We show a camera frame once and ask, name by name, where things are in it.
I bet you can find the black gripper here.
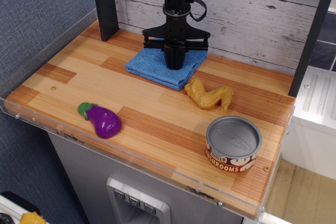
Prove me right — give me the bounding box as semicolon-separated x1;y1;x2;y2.
142;3;210;70

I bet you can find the blue cloth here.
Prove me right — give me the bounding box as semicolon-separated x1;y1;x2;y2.
125;48;208;90

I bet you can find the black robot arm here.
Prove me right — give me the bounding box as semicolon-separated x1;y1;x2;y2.
142;0;210;70

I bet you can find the toy chicken wing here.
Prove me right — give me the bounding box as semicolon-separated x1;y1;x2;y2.
184;78;234;111

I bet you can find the purple toy eggplant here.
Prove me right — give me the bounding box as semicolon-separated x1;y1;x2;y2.
78;102;122;138

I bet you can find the sliced mushrooms can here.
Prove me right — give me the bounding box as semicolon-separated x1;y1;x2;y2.
205;115;262;173

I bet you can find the grey toy fridge cabinet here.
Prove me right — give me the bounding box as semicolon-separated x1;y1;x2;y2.
50;134;243;223

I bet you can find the silver dispenser panel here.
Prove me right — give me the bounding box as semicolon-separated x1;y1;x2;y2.
106;177;171;223

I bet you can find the white toy sink unit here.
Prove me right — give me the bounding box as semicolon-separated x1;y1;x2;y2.
280;66;335;179

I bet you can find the yellow object bottom left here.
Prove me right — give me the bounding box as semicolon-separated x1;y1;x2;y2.
19;212;47;224

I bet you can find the left black frame post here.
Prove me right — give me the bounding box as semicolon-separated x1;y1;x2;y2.
95;0;119;41

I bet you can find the black frame post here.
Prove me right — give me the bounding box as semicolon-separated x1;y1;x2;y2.
95;0;119;41
288;0;332;98

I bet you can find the right black frame post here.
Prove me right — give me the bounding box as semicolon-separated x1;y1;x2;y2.
288;0;332;98

